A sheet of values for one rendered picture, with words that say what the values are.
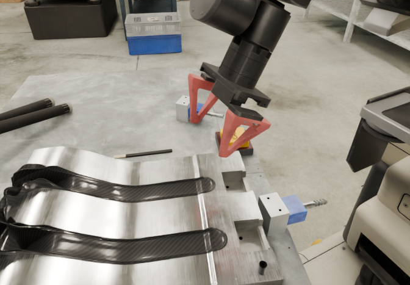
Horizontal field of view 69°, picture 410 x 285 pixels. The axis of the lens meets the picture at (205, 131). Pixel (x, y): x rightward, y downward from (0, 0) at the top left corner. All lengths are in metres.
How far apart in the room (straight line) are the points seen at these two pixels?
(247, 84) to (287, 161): 1.60
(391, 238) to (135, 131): 0.62
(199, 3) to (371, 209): 0.51
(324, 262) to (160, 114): 0.77
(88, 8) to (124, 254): 3.90
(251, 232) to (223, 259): 0.08
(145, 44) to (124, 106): 2.61
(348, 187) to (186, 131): 1.31
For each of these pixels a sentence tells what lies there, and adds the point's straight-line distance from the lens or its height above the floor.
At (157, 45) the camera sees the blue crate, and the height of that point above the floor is 0.10.
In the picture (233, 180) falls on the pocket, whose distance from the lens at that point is 0.56.
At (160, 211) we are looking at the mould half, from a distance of 0.50.
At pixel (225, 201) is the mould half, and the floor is 0.89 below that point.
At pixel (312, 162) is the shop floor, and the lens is 2.02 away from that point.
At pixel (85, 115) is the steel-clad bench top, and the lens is 0.93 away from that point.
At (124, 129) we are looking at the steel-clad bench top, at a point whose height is 0.80.
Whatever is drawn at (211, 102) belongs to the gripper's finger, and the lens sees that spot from 0.49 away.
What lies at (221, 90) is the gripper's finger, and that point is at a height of 1.08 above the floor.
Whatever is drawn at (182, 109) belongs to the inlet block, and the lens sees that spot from 0.82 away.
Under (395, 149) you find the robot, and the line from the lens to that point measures 0.95.
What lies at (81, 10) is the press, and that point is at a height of 0.34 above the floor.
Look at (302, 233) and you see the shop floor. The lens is 1.62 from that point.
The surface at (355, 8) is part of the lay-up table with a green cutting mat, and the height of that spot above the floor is 0.41.
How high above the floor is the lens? 1.26
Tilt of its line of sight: 36 degrees down
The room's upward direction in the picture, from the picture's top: straight up
